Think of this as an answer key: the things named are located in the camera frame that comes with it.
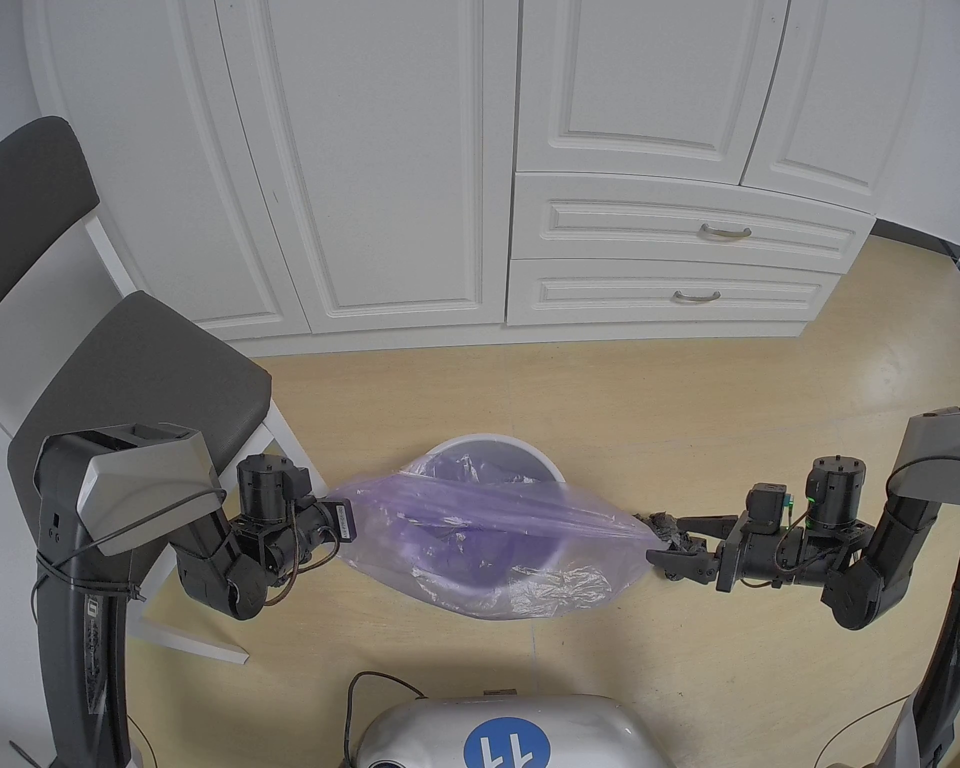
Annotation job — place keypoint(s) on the purple plastic bag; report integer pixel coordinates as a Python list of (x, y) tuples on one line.
[(487, 517)]

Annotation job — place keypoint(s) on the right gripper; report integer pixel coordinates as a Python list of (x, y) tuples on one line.
[(739, 562)]

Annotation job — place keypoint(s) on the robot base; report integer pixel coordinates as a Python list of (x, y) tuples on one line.
[(585, 735)]

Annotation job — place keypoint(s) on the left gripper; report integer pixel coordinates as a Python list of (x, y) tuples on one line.
[(326, 525)]

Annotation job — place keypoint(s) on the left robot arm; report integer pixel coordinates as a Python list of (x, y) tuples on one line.
[(142, 480)]

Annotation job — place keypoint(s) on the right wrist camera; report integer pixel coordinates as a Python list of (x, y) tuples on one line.
[(765, 506)]

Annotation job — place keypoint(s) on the black plastic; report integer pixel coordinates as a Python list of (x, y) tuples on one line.
[(664, 529)]

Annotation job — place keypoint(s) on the white wardrobe with drawers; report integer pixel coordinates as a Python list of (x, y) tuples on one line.
[(375, 150)]

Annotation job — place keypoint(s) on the white trash bin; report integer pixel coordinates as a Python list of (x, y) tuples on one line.
[(487, 438)]

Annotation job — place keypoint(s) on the grey and white chair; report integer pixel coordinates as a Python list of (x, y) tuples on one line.
[(150, 360)]

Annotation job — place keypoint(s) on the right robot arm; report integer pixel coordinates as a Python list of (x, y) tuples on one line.
[(836, 495)]

